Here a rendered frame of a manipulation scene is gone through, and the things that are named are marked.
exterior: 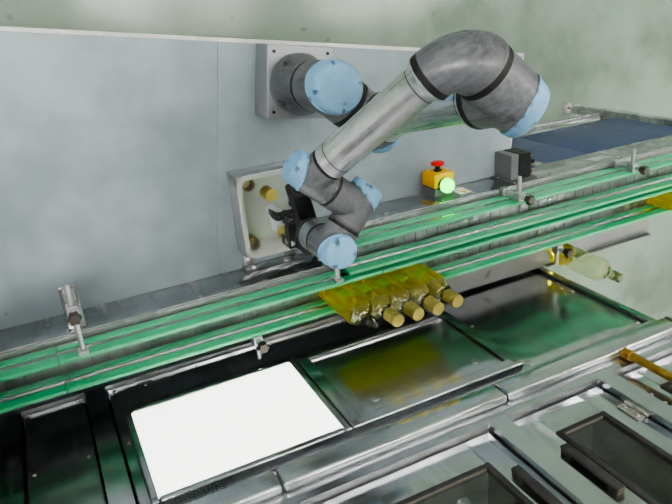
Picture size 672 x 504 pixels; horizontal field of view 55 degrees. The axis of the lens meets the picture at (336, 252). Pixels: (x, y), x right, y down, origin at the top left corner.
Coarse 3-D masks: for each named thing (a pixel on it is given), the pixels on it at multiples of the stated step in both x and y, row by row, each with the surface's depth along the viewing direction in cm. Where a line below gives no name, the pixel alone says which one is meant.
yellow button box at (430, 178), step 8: (432, 168) 194; (440, 168) 191; (424, 176) 192; (432, 176) 188; (440, 176) 188; (448, 176) 189; (424, 184) 193; (432, 184) 189; (424, 192) 194; (432, 192) 190; (440, 192) 190
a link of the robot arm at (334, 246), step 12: (312, 228) 140; (324, 228) 135; (336, 228) 134; (312, 240) 137; (324, 240) 133; (336, 240) 132; (348, 240) 132; (312, 252) 139; (324, 252) 132; (336, 252) 132; (348, 252) 133; (336, 264) 133; (348, 264) 134
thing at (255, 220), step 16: (256, 176) 161; (272, 176) 170; (240, 192) 160; (256, 192) 170; (240, 208) 162; (256, 208) 171; (288, 208) 175; (256, 224) 173; (272, 240) 175; (256, 256) 168
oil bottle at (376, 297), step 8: (360, 280) 170; (352, 288) 168; (360, 288) 166; (368, 288) 166; (376, 288) 165; (368, 296) 161; (376, 296) 161; (384, 296) 161; (376, 304) 159; (384, 304) 159; (376, 312) 160
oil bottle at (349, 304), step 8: (336, 288) 167; (344, 288) 167; (320, 296) 174; (328, 296) 169; (336, 296) 164; (344, 296) 163; (352, 296) 162; (360, 296) 162; (328, 304) 170; (336, 304) 165; (344, 304) 160; (352, 304) 158; (360, 304) 158; (368, 304) 159; (344, 312) 161; (352, 312) 157; (360, 312) 157; (352, 320) 158
